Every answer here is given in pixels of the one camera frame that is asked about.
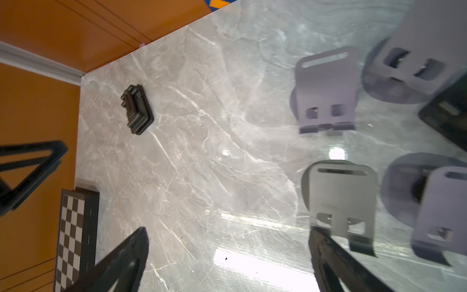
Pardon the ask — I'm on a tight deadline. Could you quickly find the purple-grey phone stand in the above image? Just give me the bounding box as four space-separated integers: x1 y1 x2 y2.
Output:
362 1 467 104
291 46 359 134
380 153 467 265

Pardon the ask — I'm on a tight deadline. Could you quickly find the dark grey round phone stand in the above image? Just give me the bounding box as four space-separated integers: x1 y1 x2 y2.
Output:
302 160 377 256

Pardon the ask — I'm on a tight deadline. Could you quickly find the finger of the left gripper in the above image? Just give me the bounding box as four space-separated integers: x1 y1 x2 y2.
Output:
0 140 69 217

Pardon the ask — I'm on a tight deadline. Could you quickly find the black phone stand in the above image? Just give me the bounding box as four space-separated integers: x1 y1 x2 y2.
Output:
121 85 154 136
418 75 467 151

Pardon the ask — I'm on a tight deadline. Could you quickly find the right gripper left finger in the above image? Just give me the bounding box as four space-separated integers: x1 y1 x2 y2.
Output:
66 227 149 292

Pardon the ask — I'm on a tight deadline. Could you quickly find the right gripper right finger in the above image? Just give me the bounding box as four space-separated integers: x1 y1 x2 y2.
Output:
308 226 392 292

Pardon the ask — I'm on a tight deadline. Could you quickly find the left aluminium corner post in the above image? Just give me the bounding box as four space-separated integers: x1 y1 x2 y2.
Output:
1 41 85 86

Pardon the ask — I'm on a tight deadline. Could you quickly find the black white checkerboard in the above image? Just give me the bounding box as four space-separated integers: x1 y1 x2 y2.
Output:
53 187 100 292

